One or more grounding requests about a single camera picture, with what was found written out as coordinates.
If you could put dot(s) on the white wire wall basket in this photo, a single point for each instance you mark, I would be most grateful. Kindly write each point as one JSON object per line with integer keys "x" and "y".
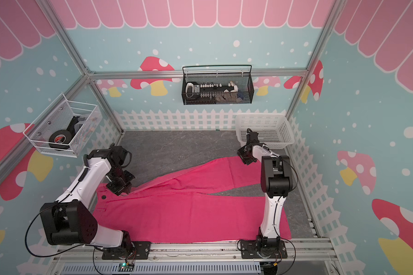
{"x": 80, "y": 119}

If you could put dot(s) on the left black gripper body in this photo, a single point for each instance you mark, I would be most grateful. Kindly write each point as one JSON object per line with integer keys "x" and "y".
{"x": 120, "y": 163}

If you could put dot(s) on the black wire mesh wall basket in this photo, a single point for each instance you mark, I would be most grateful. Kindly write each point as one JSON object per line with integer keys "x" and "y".
{"x": 241, "y": 75}

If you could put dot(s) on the small green-lit circuit board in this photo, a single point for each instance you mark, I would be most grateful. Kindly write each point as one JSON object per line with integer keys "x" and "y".
{"x": 126, "y": 267}

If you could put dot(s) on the pink long pants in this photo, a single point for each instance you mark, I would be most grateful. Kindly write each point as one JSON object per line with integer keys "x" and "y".
{"x": 187, "y": 206}

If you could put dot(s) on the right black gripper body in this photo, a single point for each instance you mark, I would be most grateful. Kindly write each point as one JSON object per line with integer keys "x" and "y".
{"x": 252, "y": 158}

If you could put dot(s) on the black tape roll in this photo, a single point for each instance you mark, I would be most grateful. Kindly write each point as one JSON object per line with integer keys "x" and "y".
{"x": 60, "y": 140}

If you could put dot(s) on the black white tool in basket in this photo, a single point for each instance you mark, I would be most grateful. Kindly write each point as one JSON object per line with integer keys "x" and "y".
{"x": 211, "y": 92}

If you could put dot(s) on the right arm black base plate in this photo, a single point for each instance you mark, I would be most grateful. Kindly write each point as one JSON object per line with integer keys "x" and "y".
{"x": 262, "y": 249}

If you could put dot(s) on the aluminium front rail frame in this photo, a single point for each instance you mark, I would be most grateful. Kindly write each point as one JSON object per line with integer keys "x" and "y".
{"x": 306, "y": 256}

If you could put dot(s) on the white plastic laundry basket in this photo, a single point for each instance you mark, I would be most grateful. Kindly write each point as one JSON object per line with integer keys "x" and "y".
{"x": 273, "y": 129}

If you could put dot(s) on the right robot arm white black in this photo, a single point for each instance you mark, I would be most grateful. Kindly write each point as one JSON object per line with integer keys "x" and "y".
{"x": 276, "y": 181}

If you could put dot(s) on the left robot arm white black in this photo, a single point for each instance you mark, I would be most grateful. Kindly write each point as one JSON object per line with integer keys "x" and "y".
{"x": 68, "y": 220}

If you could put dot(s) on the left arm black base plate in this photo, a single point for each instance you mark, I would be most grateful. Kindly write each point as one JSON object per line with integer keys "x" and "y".
{"x": 137, "y": 250}

